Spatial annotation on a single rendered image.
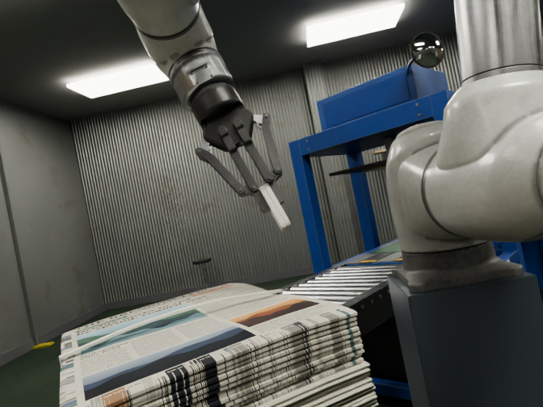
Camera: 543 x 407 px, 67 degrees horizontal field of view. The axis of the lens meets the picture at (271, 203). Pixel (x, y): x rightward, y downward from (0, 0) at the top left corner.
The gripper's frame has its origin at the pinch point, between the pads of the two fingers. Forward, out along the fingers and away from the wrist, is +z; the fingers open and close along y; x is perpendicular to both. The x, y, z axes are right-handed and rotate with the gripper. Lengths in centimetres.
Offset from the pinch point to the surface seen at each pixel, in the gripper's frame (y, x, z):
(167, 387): -17.3, -22.6, 13.4
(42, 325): -304, 514, -113
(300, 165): 42, 174, -49
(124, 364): -21.9, -16.9, 9.7
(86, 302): -283, 618, -136
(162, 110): -28, 588, -359
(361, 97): 85, 147, -60
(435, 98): 98, 113, -31
